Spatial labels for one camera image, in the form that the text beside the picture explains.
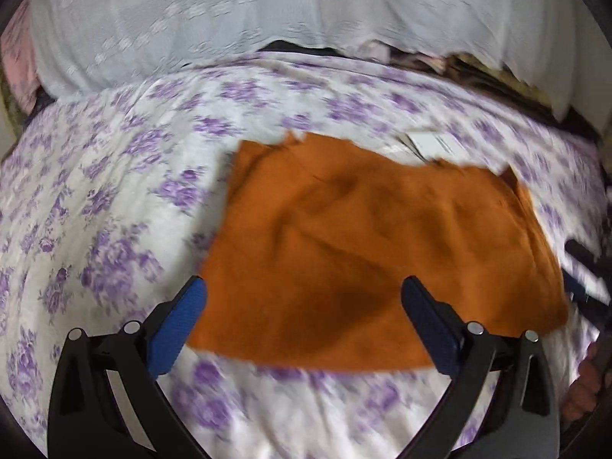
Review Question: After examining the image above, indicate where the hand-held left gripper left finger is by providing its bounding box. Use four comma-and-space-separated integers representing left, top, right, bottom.
48, 275, 211, 459

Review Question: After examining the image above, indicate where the person's right hand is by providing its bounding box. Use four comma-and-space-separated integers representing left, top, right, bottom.
561, 342, 602, 424

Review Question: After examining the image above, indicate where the white paper garment tag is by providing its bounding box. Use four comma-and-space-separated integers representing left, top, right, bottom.
399, 129, 462, 161

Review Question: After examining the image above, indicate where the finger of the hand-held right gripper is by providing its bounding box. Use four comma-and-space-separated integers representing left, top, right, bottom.
564, 239, 605, 278
564, 273, 612, 328

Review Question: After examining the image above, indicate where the orange knit cardigan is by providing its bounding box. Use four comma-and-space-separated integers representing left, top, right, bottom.
186, 131, 571, 374

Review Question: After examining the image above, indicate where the pink floral pillow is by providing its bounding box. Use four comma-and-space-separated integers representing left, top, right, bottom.
0, 10, 43, 112

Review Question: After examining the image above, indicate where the purple floral bedsheet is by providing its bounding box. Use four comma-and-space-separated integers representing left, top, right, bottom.
0, 50, 612, 459

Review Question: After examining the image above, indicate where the grey cloth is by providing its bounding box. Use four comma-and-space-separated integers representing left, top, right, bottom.
356, 41, 390, 62

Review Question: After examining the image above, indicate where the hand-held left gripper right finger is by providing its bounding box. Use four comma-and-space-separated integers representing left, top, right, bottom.
400, 275, 561, 459

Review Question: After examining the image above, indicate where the dark cloth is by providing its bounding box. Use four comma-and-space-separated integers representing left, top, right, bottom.
262, 39, 345, 57

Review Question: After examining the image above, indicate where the white lace cover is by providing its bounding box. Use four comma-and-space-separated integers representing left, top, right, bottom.
29, 0, 583, 121

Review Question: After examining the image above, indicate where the brown woven fabric stack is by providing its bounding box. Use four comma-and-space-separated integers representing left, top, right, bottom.
392, 50, 596, 132

